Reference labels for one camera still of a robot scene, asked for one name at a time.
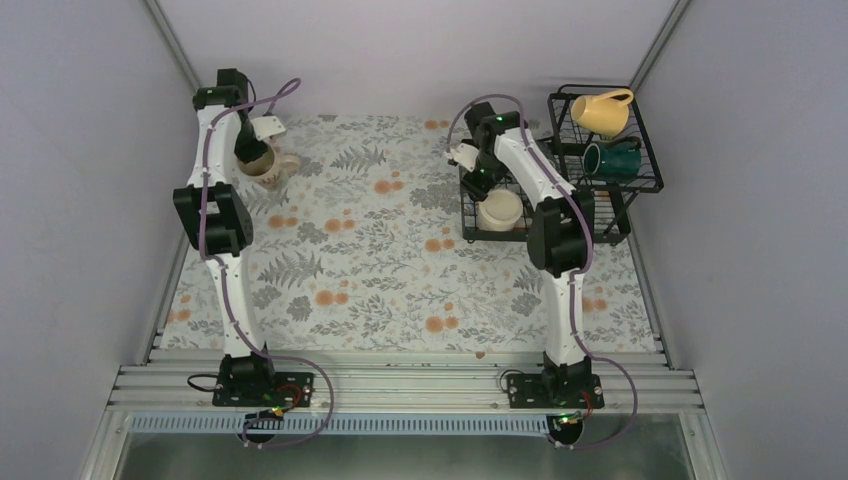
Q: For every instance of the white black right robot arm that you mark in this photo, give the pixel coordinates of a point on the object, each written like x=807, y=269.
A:
x=559, y=244

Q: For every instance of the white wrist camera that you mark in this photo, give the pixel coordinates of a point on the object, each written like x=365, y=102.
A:
x=464, y=155
x=266, y=127

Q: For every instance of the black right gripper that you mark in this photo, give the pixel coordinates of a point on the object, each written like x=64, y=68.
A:
x=481, y=188

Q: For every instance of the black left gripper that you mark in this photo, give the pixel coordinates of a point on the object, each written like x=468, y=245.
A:
x=246, y=155

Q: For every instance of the aluminium rail frame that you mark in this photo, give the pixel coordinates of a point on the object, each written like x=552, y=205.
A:
x=396, y=392

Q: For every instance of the short cream mug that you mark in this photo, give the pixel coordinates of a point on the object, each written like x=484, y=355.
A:
x=500, y=211

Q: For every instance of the black wire dish rack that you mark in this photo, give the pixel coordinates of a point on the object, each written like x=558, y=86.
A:
x=564, y=148

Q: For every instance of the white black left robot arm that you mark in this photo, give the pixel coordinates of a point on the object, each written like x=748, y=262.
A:
x=220, y=228

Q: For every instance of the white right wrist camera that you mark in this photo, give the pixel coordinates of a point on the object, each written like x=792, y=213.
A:
x=464, y=155

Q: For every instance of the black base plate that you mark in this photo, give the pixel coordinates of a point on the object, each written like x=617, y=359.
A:
x=532, y=391
x=283, y=391

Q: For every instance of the floral patterned table mat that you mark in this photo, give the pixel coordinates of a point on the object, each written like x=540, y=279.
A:
x=362, y=249

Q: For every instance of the teal green mug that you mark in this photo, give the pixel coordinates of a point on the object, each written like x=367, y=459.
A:
x=613, y=161

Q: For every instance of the tall floral cream mug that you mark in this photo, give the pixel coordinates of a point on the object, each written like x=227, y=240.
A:
x=273, y=169

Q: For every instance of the yellow mug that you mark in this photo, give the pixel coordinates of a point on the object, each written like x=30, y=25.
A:
x=604, y=114

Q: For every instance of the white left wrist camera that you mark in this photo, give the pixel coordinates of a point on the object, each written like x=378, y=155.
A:
x=266, y=127

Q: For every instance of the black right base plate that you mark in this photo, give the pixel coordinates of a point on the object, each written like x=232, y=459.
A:
x=532, y=391

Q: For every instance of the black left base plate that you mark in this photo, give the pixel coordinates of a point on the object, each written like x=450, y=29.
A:
x=283, y=391

